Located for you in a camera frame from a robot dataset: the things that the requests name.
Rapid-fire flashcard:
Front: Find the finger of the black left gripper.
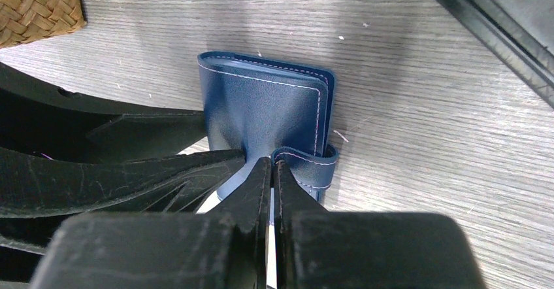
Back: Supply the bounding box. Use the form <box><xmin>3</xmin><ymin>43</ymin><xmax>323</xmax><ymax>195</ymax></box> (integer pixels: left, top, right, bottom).
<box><xmin>1</xmin><ymin>64</ymin><xmax>206</xmax><ymax>163</ymax></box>
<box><xmin>1</xmin><ymin>149</ymin><xmax>245</xmax><ymax>218</ymax></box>

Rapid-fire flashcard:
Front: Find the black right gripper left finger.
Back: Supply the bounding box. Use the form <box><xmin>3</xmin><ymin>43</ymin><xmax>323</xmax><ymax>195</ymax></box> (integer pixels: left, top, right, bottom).
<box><xmin>30</xmin><ymin>158</ymin><xmax>272</xmax><ymax>288</ymax></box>

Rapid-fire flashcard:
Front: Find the woven bamboo cutlery tray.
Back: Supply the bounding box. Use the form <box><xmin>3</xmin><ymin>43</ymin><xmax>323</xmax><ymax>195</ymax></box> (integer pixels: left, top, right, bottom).
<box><xmin>1</xmin><ymin>0</ymin><xmax>86</xmax><ymax>48</ymax></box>

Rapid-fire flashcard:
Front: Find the black white chessboard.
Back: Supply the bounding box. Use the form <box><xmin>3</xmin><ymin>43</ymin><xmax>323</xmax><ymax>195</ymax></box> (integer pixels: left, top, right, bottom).
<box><xmin>436</xmin><ymin>0</ymin><xmax>553</xmax><ymax>105</ymax></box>

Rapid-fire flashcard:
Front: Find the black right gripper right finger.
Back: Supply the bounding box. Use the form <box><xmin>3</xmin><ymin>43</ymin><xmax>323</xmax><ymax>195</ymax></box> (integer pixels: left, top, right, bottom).
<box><xmin>273</xmin><ymin>160</ymin><xmax>485</xmax><ymax>288</ymax></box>

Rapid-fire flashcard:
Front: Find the blue card holder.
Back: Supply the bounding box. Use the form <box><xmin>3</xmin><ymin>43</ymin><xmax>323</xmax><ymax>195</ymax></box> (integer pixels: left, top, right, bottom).
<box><xmin>197</xmin><ymin>51</ymin><xmax>339</xmax><ymax>201</ymax></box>

